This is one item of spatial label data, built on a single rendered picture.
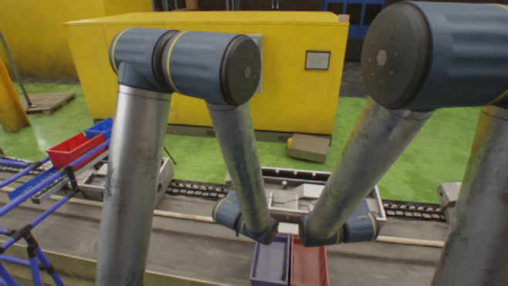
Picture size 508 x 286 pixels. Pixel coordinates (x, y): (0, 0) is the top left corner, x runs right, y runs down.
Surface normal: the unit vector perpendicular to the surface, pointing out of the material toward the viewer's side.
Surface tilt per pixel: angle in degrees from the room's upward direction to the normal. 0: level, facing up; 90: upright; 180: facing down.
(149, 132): 81
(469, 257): 86
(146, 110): 76
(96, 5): 90
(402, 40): 86
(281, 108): 90
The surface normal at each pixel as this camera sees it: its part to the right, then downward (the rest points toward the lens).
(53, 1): -0.15, 0.47
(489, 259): -0.59, 0.26
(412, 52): -0.98, 0.07
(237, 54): 0.83, 0.16
